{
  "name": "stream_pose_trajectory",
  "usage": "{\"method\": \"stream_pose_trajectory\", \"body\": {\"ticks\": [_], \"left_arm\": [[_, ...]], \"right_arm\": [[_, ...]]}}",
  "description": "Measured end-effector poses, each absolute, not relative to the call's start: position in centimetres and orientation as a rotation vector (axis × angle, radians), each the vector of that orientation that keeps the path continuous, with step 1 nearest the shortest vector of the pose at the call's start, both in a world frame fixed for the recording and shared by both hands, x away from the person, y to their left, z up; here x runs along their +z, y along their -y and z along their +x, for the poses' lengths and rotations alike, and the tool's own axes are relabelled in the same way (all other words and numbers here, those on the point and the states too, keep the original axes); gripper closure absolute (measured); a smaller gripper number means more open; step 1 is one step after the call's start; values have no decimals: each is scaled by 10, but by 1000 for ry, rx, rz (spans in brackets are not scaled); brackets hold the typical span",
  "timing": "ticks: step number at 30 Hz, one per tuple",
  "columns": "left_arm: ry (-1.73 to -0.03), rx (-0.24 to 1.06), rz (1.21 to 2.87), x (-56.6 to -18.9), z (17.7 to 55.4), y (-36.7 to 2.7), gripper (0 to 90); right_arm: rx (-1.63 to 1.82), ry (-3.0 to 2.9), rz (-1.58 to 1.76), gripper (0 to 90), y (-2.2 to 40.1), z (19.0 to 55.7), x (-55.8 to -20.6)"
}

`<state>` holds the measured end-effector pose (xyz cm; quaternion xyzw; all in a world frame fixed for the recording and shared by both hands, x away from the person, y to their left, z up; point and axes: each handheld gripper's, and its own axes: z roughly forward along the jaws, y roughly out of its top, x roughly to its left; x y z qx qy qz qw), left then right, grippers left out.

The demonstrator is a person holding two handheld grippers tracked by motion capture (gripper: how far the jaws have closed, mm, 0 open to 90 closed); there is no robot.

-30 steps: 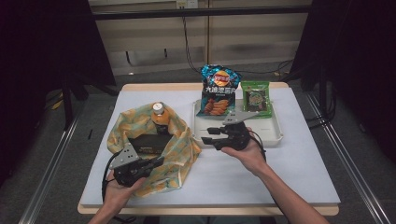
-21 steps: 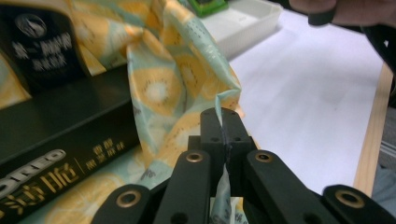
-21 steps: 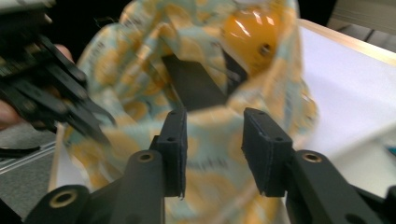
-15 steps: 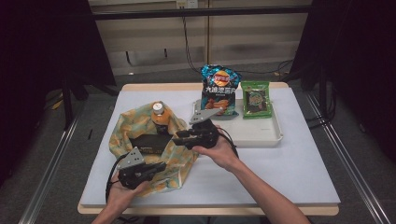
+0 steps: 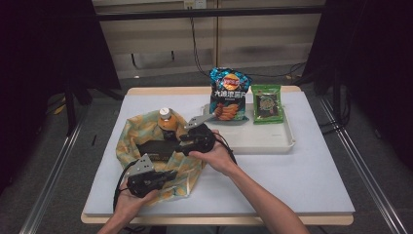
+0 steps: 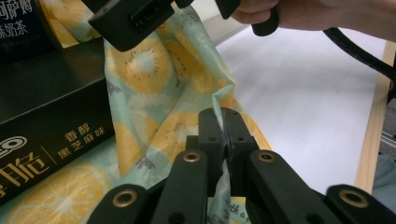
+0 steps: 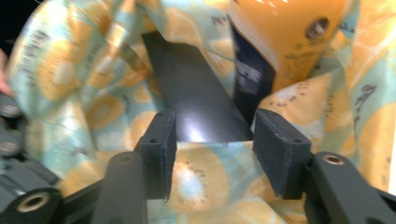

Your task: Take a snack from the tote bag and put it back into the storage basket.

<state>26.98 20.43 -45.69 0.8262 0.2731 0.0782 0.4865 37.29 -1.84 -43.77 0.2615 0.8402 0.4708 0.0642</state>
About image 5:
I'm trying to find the black box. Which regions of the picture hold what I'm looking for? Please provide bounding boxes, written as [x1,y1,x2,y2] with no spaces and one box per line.
[135,139,183,164]

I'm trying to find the white wall outlet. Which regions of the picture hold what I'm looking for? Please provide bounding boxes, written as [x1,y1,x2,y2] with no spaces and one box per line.
[183,0,207,10]

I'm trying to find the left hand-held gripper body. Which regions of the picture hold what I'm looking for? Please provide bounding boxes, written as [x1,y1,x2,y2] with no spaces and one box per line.
[125,153,164,199]

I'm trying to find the person's right hand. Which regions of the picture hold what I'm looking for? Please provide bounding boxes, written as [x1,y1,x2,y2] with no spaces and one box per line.
[189,130,238,176]

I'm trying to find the black stand leg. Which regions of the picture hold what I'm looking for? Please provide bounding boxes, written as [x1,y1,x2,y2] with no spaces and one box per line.
[62,77,125,136]

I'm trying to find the white table mat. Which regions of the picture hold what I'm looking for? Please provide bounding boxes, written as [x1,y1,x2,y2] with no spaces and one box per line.
[83,91,356,217]

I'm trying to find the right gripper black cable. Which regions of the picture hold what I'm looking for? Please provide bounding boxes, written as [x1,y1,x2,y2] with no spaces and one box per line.
[213,131,238,165]

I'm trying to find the green snack packet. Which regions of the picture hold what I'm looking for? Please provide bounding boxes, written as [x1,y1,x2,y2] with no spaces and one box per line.
[250,84,285,125]

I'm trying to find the fruit-print cloth shopping bag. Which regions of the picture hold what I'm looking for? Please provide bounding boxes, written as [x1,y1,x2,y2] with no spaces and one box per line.
[115,108,207,206]

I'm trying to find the black floor cables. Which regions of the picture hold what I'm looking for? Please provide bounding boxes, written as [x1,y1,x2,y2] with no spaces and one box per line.
[319,87,353,135]

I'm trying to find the orange-label bottle with white cap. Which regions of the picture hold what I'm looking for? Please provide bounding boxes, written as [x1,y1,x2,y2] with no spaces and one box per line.
[157,106,180,142]

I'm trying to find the blue chips bag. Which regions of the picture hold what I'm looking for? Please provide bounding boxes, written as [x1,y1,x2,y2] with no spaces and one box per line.
[208,66,252,123]

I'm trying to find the white plastic tray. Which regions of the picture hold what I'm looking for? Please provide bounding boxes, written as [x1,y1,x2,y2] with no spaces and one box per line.
[199,102,296,155]

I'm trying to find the short black wall cable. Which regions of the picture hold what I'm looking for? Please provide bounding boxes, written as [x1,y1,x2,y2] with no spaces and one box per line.
[131,53,144,70]

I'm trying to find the long black wall cable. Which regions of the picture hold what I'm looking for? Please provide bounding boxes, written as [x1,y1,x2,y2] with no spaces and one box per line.
[189,17,308,86]

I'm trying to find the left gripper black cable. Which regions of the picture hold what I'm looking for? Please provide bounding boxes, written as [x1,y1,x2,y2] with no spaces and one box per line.
[112,160,137,213]

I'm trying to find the person's left hand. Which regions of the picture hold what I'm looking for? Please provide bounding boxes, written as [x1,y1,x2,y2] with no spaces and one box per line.
[113,181,160,225]

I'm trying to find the black horizontal bar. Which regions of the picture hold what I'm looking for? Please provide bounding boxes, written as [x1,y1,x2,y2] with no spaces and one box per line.
[95,4,325,22]

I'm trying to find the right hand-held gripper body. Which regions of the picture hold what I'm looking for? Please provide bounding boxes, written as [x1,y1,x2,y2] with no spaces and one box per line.
[184,113,217,154]

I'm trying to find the metal floor rail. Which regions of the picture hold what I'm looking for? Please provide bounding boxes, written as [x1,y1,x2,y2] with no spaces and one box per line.
[319,97,408,234]
[19,106,91,234]

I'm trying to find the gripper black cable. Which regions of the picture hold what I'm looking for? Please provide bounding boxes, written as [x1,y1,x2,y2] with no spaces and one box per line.
[112,160,137,213]
[213,131,238,165]

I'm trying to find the black curtain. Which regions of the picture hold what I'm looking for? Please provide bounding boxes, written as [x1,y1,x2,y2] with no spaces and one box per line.
[0,0,122,196]
[301,0,413,170]

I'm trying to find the wooden table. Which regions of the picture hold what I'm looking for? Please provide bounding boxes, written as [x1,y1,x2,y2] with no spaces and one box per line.
[80,85,355,227]

